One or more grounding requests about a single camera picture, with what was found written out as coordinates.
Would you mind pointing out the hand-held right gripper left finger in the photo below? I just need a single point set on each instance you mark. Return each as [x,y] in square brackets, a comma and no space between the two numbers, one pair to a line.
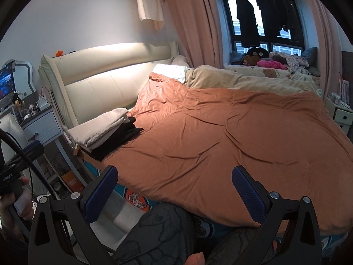
[100,193]

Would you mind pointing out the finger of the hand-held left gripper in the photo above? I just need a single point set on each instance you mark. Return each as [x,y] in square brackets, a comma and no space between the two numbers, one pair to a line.
[33,150]

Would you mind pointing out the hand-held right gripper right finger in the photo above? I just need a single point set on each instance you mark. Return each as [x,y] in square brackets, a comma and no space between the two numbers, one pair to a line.
[248,196]

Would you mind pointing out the white jacket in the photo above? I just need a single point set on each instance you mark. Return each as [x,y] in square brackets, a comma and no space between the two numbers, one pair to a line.
[96,128]

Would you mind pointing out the black folded clothes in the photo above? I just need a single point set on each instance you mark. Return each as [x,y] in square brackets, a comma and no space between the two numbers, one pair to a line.
[118,140]

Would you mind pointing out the row of dark hanging clothes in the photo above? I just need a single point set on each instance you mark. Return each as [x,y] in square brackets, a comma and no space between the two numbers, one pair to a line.
[278,13]

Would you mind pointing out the person's left hand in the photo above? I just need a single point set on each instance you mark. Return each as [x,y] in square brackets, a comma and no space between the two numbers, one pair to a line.
[11,215]

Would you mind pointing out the person's right hand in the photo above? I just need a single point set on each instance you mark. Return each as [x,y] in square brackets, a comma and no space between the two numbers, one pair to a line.
[195,259]

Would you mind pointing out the blue and white nightstand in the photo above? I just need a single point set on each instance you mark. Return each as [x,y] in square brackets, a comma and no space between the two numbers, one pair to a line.
[44,128]

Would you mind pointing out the orange box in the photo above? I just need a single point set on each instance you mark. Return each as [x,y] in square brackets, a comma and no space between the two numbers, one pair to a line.
[73,180]

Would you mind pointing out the blue printed bed sheet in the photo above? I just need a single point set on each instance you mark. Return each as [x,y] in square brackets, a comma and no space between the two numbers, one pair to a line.
[132,196]

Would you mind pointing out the white chair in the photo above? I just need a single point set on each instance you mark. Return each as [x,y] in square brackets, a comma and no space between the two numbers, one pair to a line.
[11,127]

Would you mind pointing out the orange duvet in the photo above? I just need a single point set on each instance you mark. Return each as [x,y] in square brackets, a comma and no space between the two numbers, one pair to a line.
[220,143]

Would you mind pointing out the person's grey printed pants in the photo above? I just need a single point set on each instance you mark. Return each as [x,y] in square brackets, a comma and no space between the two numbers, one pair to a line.
[160,234]

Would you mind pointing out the computer monitor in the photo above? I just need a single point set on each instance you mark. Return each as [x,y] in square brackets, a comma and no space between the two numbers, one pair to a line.
[7,82]

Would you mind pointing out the cream bed headboard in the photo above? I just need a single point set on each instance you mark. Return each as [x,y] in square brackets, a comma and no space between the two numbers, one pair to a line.
[104,88]

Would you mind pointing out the small orange toy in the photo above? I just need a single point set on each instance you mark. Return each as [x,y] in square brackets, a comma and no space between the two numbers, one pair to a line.
[59,52]

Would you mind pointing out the beige blanket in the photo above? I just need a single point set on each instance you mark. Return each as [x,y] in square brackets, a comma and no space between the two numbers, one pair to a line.
[234,78]

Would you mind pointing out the small white nightstand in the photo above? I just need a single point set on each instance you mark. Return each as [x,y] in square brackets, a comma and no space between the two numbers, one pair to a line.
[342,116]

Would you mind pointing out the cream bear print cushion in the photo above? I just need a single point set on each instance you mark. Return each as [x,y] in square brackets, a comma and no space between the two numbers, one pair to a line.
[278,74]

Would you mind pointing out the pink plush toy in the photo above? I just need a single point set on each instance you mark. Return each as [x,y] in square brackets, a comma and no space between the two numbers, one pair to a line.
[271,64]

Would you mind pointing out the brown plush toy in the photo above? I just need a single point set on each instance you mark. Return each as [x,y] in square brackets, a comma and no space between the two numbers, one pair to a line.
[251,60]

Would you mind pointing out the white pillow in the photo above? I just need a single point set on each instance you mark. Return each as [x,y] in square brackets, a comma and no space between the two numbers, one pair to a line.
[171,71]

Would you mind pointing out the floral cloth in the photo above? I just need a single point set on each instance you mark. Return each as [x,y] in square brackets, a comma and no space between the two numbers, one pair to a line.
[295,62]

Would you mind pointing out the dark plush toy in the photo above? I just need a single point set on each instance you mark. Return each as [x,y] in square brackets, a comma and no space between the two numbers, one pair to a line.
[257,52]

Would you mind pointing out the dark framed window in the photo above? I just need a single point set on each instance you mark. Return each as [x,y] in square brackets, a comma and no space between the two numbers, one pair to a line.
[281,49]

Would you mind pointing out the grey cushion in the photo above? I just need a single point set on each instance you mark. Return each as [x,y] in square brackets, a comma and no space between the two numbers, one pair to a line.
[310,56]

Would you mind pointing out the pink curtain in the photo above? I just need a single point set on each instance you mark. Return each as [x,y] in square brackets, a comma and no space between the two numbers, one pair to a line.
[190,19]
[325,47]

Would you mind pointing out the black hanging coat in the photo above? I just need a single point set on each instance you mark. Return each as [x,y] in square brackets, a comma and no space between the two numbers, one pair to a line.
[248,24]

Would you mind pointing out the white air conditioner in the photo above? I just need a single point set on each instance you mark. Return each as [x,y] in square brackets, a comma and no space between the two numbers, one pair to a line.
[149,2]

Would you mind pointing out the wavy frame mirror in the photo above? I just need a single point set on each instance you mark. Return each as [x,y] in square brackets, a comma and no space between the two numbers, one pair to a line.
[23,71]

